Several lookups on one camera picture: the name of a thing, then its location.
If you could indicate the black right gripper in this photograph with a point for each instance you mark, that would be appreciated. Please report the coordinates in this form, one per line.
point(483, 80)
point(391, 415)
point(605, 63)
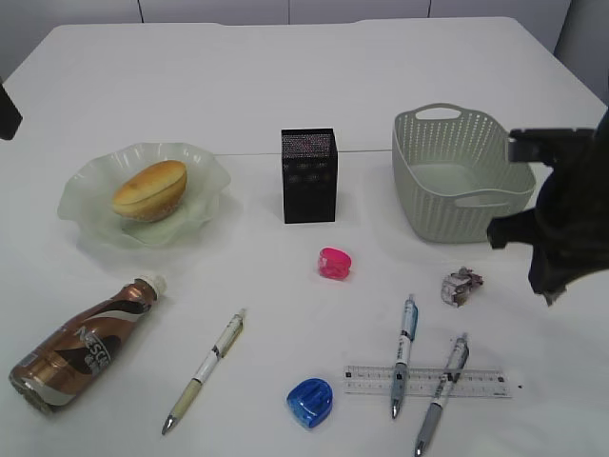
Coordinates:
point(568, 226)

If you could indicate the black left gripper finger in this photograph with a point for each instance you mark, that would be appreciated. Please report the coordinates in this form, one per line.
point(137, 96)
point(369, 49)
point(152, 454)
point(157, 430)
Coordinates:
point(10, 116)

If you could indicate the paper ball pink print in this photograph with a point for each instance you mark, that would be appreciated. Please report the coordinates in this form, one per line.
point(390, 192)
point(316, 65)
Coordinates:
point(459, 285)

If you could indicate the yellow bread roll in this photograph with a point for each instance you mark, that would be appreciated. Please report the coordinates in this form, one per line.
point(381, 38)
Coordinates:
point(152, 194)

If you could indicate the pink pencil sharpener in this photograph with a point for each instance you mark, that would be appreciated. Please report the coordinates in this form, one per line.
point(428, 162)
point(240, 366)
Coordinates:
point(334, 263)

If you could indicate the brown Nescafe coffee bottle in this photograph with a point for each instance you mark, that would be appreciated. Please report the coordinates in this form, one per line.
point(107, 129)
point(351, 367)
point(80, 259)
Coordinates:
point(62, 367)

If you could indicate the clear pen grey grip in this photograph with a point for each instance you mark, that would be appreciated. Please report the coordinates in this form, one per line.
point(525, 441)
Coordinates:
point(450, 377)

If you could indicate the white pen blue clip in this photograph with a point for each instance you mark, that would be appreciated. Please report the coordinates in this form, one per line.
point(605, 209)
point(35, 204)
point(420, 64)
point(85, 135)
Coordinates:
point(402, 364)

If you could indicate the green plastic woven basket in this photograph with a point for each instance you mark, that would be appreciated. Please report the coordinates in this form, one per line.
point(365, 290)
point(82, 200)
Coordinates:
point(452, 175)

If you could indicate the translucent green wavy plate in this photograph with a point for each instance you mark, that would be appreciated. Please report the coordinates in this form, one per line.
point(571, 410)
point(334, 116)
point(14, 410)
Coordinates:
point(87, 196)

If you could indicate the blue pencil sharpener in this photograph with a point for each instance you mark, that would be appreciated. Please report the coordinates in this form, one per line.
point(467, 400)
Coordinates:
point(310, 402)

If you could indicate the black mesh pen holder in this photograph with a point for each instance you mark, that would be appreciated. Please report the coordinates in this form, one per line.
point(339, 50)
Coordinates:
point(310, 175)

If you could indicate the white pen beige grip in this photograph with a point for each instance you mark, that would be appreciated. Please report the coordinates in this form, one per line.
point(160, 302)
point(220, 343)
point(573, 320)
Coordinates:
point(222, 346)

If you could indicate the transparent plastic ruler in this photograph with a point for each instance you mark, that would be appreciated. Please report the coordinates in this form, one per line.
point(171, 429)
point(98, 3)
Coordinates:
point(422, 382)

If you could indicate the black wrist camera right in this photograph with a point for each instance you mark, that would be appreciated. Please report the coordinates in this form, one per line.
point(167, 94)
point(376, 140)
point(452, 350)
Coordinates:
point(548, 146)

